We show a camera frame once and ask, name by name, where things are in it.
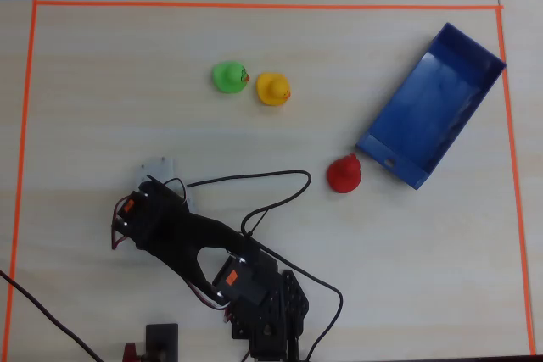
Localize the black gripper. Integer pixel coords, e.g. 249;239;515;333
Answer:
137;181;192;227

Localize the green rubber duck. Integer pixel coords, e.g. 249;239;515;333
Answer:
211;60;251;95

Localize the yellow rubber duck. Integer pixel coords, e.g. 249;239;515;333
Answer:
255;72;293;107

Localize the red rubber duck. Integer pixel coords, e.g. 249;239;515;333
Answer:
326;153;362;194

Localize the blue open box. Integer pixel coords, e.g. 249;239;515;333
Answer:
355;22;507;191

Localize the black table clamp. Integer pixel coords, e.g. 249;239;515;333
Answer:
145;323;180;362

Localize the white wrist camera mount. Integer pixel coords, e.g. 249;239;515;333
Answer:
134;157;194;213

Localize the black camera cable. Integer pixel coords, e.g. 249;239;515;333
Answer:
146;170;344;361

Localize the long black cable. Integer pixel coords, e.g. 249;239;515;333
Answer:
0;269;105;362

